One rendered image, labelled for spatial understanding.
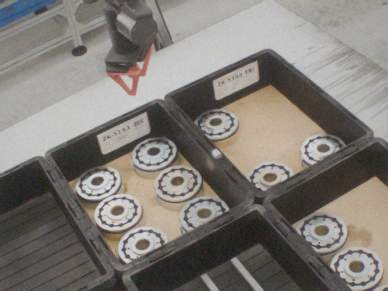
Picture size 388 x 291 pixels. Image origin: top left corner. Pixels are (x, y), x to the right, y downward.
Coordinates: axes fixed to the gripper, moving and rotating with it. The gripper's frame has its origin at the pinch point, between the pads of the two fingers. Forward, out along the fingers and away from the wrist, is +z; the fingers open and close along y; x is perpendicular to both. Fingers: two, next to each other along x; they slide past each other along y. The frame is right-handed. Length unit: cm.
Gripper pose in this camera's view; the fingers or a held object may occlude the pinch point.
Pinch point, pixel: (136, 82)
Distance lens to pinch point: 144.8
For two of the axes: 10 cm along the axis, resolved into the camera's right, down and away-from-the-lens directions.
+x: -9.5, -0.7, 3.0
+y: 2.6, -6.8, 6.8
